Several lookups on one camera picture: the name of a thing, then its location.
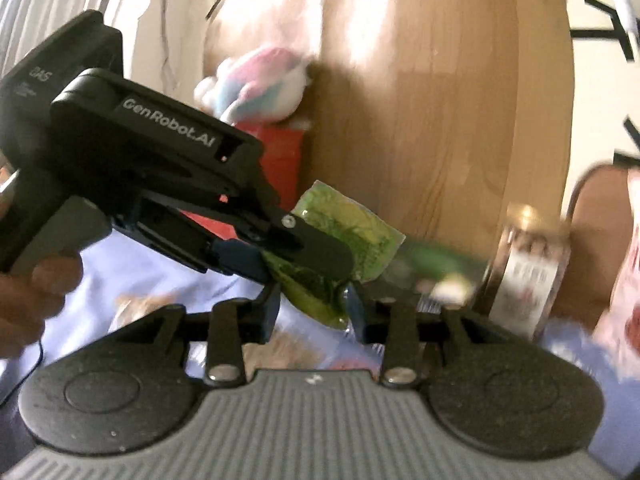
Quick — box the green snack packet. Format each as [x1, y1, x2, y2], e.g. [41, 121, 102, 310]
[264, 181, 405, 330]

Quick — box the left hand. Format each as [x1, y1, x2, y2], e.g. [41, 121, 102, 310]
[0, 252, 84, 359]

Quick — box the blue tablecloth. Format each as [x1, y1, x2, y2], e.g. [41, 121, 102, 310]
[1, 233, 639, 479]

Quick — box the black printed storage box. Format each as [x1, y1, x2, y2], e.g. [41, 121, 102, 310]
[370, 238, 488, 313]

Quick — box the red gift bag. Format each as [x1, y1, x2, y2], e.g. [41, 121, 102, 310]
[180, 122, 305, 240]

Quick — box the pastel plush toy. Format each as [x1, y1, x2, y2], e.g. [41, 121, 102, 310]
[193, 44, 310, 126]

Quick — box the nut jar with gold lid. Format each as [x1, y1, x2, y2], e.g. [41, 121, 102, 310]
[473, 203, 570, 340]

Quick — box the pink white snack bag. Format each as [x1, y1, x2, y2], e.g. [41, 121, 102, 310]
[592, 169, 639, 380]

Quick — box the brown chair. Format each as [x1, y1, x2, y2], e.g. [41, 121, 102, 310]
[551, 164, 634, 332]

